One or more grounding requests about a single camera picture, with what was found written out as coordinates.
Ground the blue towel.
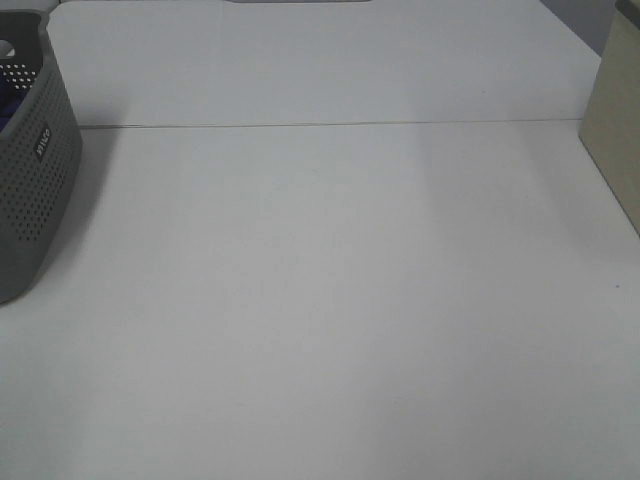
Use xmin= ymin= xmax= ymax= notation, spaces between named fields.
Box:
xmin=0 ymin=76 xmax=24 ymax=131

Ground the grey perforated plastic basket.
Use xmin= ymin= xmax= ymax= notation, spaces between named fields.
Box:
xmin=1 ymin=10 xmax=83 ymax=302

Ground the beige fabric storage box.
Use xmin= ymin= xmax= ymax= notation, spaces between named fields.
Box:
xmin=579 ymin=1 xmax=639 ymax=229

